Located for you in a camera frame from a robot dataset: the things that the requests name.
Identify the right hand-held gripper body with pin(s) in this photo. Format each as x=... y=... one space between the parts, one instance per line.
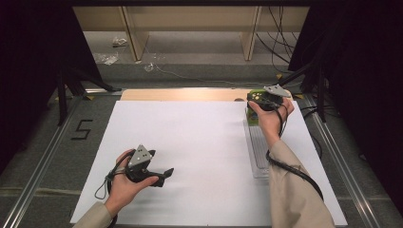
x=272 y=98

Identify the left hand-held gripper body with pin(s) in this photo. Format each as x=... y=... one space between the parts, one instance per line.
x=139 y=158

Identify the green cartoon print phone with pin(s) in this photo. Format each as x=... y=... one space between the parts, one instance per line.
x=253 y=118

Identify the clear plastic tray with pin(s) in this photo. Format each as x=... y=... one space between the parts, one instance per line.
x=258 y=152

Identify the person's right hand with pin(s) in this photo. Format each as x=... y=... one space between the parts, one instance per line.
x=271 y=123

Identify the person's left hand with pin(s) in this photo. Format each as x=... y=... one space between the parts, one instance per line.
x=126 y=190

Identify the yellow tape piece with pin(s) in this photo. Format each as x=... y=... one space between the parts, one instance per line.
x=298 y=96
x=279 y=76
x=90 y=97

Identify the white board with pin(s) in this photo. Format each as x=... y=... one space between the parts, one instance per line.
x=190 y=142

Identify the black metal stand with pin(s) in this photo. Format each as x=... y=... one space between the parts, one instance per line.
x=320 y=95
x=63 y=95

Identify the light wooden table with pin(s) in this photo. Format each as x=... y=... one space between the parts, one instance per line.
x=190 y=94

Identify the crumpled clear plastic wrapper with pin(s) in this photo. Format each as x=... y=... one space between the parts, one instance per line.
x=107 y=58
x=119 y=41
x=149 y=67

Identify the black curtain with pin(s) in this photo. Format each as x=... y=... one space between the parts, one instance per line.
x=31 y=63
x=364 y=79

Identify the light wooden bench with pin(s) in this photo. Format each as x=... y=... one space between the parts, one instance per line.
x=190 y=19

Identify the aluminium floor rail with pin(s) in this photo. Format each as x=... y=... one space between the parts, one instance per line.
x=41 y=164
x=342 y=164

